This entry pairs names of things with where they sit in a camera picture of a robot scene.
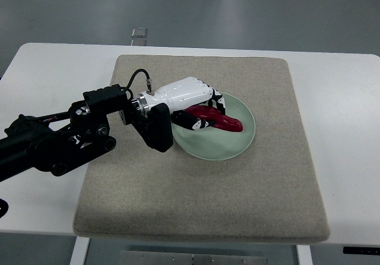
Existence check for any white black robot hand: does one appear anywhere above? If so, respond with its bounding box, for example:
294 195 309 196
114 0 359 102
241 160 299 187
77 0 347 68
138 77 226 131

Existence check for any red chili pepper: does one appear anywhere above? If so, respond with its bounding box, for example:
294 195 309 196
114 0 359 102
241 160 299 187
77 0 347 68
185 105 243 133

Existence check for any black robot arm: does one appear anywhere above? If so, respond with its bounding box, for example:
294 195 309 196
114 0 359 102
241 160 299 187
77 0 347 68
1 84 173 181

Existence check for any light green plate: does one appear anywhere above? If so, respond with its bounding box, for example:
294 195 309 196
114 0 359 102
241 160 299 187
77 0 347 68
172 93 256 160

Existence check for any clear floor socket cover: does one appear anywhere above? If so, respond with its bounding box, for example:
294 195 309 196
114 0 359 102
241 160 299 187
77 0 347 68
132 27 148 38

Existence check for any beige fabric mat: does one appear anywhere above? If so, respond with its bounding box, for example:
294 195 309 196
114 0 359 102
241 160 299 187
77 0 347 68
73 55 330 244

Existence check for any black table control panel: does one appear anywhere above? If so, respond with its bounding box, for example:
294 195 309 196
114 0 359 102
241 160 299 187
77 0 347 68
343 247 380 255

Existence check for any metal table frame plate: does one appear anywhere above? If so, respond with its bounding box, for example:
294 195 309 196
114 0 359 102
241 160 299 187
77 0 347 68
118 250 268 265

